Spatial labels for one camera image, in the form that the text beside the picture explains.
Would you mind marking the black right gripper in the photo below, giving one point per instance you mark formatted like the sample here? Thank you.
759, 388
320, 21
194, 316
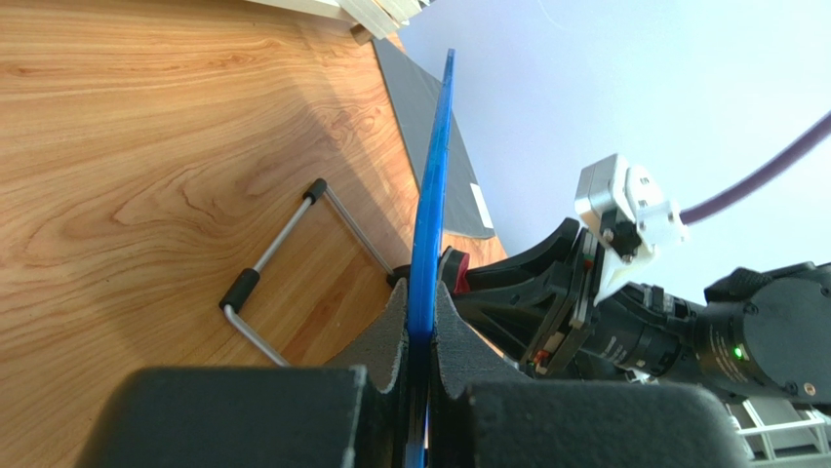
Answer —
641, 330

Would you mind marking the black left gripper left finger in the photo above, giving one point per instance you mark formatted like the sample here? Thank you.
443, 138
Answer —
348, 413

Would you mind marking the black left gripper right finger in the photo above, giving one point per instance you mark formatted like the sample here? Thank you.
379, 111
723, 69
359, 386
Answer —
485, 413

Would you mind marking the red whiteboard eraser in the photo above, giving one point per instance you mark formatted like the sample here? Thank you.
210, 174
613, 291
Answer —
452, 270

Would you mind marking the blue framed whiteboard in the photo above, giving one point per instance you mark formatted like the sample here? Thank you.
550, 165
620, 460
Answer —
423, 281

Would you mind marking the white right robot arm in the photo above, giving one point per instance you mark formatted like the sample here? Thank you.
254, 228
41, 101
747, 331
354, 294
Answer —
757, 334

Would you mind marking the white two-tier shelf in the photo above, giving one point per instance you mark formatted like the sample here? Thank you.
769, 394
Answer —
368, 19

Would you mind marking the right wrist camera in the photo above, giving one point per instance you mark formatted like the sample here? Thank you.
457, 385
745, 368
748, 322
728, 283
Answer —
634, 222

